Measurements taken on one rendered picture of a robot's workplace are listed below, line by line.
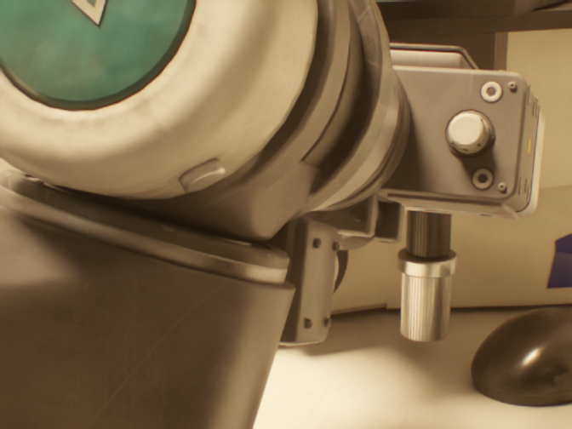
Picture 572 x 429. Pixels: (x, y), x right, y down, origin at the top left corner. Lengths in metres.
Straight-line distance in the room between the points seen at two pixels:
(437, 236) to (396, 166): 0.22
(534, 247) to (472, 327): 0.06
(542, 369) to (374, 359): 0.10
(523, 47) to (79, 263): 0.48
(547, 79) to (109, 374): 0.50
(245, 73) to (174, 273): 0.05
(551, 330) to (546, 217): 0.13
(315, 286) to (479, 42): 0.28
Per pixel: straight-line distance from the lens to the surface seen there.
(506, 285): 0.71
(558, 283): 0.71
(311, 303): 0.35
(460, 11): 0.53
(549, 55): 0.71
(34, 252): 0.25
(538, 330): 0.60
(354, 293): 0.68
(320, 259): 0.35
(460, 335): 0.68
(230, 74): 0.23
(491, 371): 0.60
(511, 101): 0.40
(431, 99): 0.40
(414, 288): 0.63
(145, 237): 0.26
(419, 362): 0.64
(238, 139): 0.24
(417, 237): 0.62
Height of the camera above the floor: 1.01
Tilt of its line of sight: 17 degrees down
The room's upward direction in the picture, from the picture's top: straight up
